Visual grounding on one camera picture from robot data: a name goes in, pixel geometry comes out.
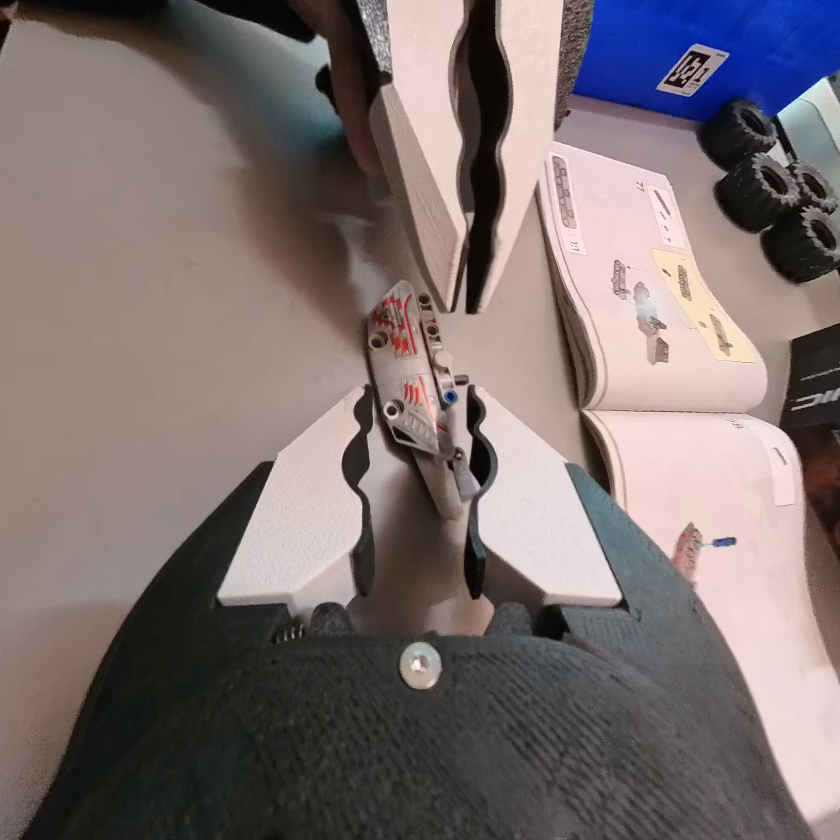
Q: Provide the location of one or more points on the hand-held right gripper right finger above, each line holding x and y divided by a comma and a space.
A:
544, 531

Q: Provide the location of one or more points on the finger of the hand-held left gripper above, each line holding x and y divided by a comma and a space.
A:
420, 131
531, 98

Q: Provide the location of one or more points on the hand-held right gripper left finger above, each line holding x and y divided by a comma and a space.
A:
295, 525

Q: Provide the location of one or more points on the blue plastic bin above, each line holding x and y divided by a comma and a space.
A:
630, 52

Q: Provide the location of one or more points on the grey patterned toy block assembly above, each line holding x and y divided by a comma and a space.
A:
407, 387

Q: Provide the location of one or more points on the person's left hand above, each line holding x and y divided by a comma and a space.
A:
354, 98

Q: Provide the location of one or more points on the blue toy pin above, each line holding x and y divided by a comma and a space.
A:
720, 542

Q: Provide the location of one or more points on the open instruction booklet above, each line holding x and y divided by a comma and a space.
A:
630, 275

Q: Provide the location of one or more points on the black toy tire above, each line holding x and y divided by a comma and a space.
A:
814, 187
804, 246
738, 131
754, 193

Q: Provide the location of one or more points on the white stand base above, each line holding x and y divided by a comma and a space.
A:
814, 124

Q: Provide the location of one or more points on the black cardboard box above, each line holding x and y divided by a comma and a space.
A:
817, 387

